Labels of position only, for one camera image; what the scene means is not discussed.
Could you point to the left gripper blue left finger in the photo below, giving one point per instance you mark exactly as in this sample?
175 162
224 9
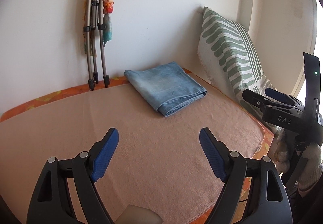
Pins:
101 153

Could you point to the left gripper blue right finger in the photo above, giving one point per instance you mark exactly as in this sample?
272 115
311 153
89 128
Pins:
216 153

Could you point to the light blue denim jeans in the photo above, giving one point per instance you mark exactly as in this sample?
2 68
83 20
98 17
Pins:
166 88

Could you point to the orange floral mattress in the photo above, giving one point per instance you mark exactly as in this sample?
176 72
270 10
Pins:
50 95

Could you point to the colourful hanging fabric ornament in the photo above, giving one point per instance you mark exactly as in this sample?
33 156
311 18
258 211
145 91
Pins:
97 16

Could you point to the green white patterned cushion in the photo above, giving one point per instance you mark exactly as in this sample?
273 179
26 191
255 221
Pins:
230 61

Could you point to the right white gloved hand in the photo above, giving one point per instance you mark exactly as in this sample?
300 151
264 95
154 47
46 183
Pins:
306 164

